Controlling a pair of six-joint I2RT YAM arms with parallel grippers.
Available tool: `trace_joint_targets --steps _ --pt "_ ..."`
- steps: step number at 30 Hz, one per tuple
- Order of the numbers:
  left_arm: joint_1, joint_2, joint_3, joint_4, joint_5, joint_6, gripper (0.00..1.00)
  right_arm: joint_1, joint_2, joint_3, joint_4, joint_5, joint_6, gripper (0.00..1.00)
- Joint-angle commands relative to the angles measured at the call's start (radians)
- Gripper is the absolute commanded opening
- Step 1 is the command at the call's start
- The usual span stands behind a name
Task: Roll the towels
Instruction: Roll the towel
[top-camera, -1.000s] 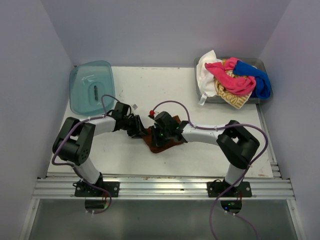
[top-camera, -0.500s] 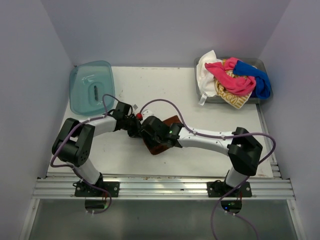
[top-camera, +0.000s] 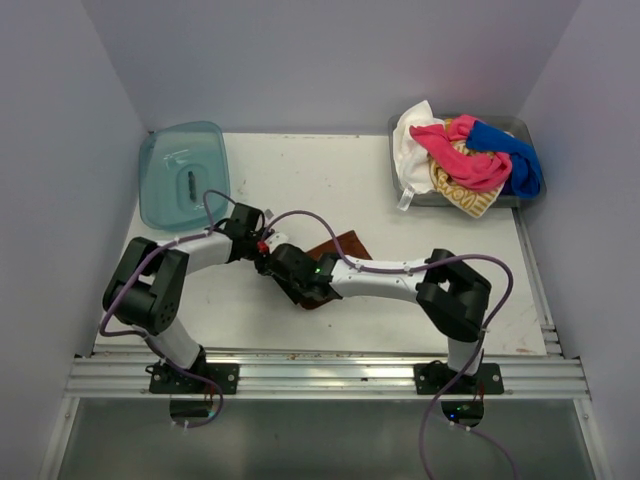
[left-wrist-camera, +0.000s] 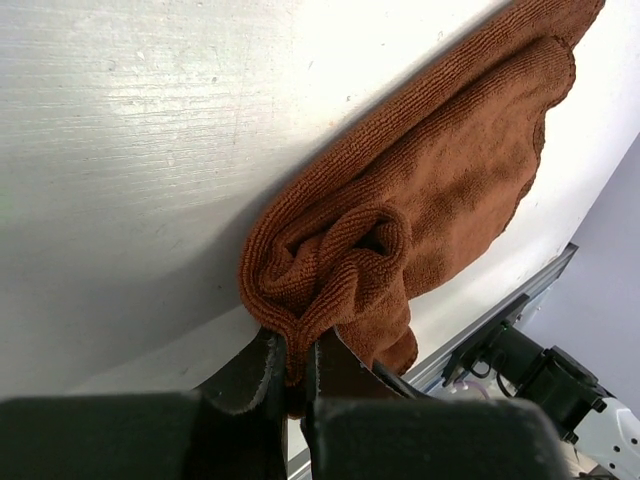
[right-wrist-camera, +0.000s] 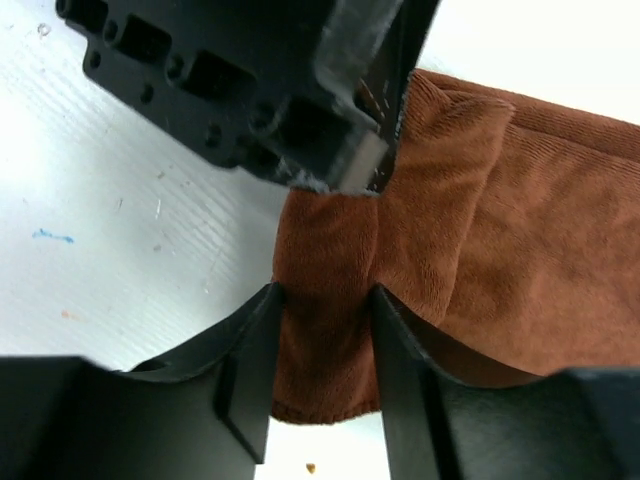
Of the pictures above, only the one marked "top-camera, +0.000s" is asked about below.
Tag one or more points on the metal tray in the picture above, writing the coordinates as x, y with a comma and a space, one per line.
512, 126

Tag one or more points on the aluminium mounting rail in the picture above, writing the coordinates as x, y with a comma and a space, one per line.
303, 376

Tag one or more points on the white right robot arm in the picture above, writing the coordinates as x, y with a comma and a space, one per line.
453, 296

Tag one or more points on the brown microfiber towel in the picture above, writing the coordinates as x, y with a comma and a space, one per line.
351, 246

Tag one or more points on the teal translucent plastic bin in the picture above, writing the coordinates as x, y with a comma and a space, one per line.
184, 180

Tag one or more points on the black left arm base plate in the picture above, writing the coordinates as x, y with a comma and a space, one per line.
221, 377

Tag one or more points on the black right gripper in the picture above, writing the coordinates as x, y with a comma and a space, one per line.
296, 295

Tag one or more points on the blue towel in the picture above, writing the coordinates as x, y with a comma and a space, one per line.
525, 179

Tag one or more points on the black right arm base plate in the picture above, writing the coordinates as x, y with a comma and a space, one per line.
430, 378

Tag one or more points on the yellow striped towel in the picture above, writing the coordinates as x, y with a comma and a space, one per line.
472, 202

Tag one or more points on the pink towel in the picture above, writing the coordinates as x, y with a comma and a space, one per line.
446, 145

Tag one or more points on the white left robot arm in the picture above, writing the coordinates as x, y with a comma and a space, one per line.
143, 295

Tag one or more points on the white towel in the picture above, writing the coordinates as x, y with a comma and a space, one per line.
410, 158

